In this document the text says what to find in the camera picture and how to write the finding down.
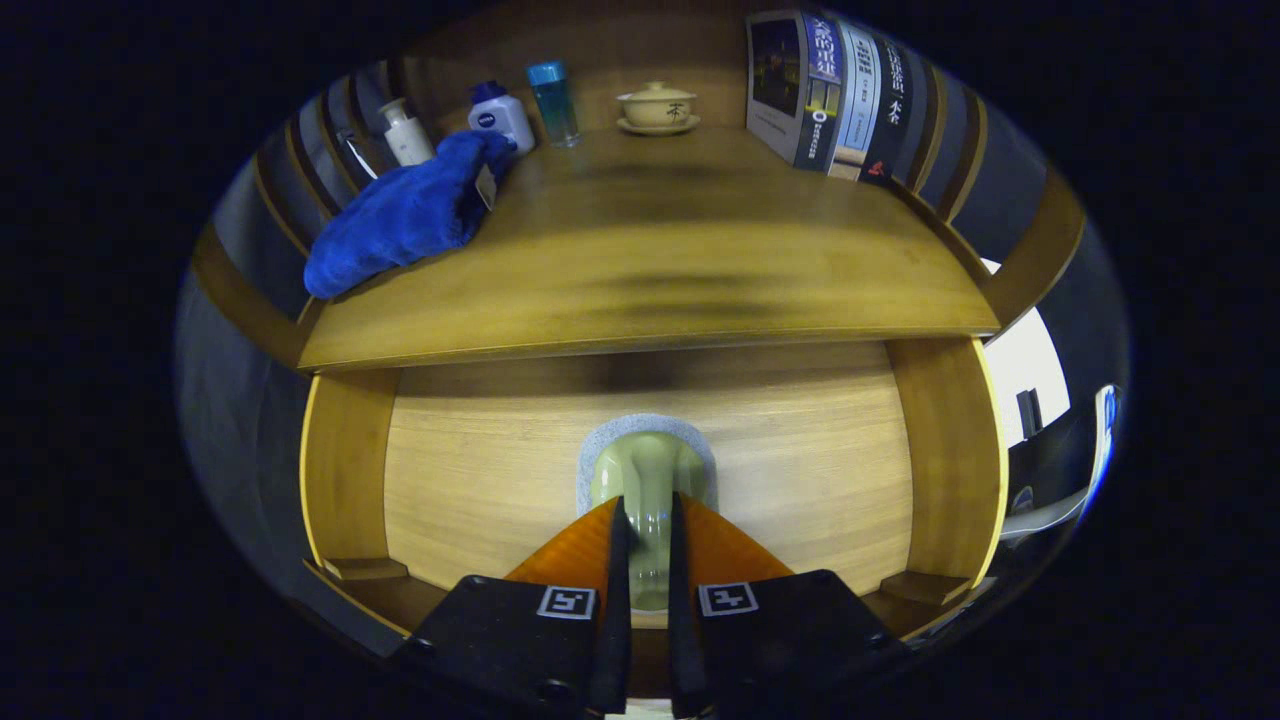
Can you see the blue towel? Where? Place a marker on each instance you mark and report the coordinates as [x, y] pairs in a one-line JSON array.
[[400, 215]]

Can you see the black backdrop cloth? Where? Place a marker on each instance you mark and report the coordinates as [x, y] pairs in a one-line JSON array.
[[235, 430]]

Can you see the beige lidded teacup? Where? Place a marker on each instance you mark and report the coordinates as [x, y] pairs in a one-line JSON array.
[[657, 105]]

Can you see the book with black spine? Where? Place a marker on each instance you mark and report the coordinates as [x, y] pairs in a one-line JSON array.
[[890, 120]]

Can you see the beige saucer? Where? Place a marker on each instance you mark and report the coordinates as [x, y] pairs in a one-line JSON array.
[[657, 128]]

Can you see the white side cabinet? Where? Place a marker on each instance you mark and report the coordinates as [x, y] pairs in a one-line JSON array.
[[1030, 350]]

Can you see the white bottle with blue cap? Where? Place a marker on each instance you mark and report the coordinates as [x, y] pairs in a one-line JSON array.
[[503, 118]]

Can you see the clear blue bottle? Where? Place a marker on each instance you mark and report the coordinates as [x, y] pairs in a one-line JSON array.
[[553, 105]]

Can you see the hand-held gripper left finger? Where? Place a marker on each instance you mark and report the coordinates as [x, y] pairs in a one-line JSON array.
[[612, 620]]

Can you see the black block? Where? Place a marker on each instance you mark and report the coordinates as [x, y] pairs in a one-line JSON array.
[[1029, 413]]

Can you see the book with pale spine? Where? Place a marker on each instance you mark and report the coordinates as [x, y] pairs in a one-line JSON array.
[[858, 100]]

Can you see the grey felt coaster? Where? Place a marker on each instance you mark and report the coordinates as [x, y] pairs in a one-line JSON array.
[[600, 440]]

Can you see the white pump bottle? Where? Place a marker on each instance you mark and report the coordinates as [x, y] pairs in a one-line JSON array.
[[408, 135]]

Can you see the pale green ceramic cup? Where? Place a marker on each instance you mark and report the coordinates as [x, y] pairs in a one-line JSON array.
[[648, 470]]

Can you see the book with blue spine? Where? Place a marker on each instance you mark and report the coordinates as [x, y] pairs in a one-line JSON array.
[[790, 90]]

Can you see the wooden drawer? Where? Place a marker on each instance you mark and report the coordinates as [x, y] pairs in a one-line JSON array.
[[480, 480]]

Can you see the wooden countertop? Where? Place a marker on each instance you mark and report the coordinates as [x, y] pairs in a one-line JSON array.
[[650, 260]]

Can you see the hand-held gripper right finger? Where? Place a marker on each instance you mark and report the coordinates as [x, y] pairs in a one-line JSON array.
[[685, 620]]

